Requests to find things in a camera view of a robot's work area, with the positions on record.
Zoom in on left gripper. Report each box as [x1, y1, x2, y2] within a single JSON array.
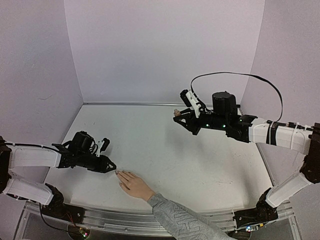
[[77, 151, 117, 174]]

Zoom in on green nail polish bottle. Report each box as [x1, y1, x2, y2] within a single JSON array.
[[173, 109, 181, 117]]

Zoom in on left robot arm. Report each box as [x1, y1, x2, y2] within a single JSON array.
[[0, 131, 117, 219]]

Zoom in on grey sleeved forearm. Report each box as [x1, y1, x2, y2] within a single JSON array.
[[147, 193, 232, 240]]

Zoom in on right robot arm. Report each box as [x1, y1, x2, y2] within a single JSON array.
[[173, 89, 320, 208]]

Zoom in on person's hand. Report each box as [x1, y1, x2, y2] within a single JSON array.
[[116, 171, 156, 202]]

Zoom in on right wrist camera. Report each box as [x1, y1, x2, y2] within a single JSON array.
[[180, 89, 206, 119]]

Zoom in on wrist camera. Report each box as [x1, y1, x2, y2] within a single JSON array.
[[180, 89, 206, 119], [96, 138, 110, 157]]

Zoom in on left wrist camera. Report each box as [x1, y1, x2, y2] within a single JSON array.
[[96, 138, 110, 157]]

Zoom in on right camera cable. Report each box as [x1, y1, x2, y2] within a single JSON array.
[[190, 72, 284, 123]]

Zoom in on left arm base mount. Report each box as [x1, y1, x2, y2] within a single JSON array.
[[40, 195, 85, 224]]

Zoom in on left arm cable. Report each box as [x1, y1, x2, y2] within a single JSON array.
[[4, 139, 100, 153]]

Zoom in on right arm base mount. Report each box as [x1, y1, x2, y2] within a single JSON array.
[[233, 200, 278, 230]]

